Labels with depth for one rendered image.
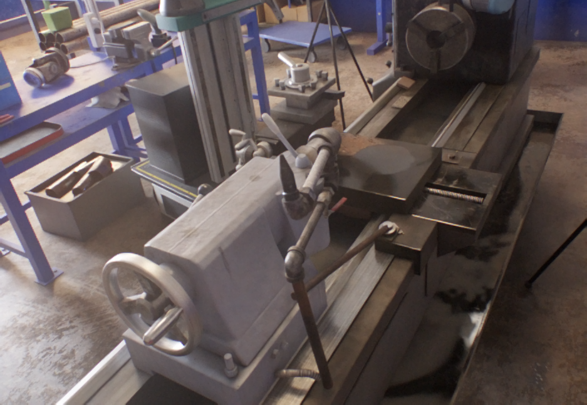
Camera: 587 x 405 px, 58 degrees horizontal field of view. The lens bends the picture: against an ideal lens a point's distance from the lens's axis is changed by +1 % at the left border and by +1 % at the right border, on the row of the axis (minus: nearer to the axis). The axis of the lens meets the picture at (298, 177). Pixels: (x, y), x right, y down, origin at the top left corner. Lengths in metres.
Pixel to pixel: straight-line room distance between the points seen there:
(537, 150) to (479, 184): 1.24
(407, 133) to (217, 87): 1.04
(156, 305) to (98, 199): 2.35
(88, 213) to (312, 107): 1.89
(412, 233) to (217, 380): 0.65
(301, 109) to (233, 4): 0.88
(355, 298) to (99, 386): 0.60
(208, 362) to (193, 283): 0.17
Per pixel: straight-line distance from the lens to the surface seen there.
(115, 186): 3.37
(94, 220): 3.32
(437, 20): 2.19
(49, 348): 2.73
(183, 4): 2.30
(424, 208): 1.53
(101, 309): 2.80
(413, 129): 2.29
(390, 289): 1.33
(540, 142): 2.94
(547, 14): 5.75
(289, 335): 1.15
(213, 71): 2.73
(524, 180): 2.60
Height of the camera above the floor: 1.75
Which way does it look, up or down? 31 degrees down
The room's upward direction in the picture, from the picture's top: 7 degrees counter-clockwise
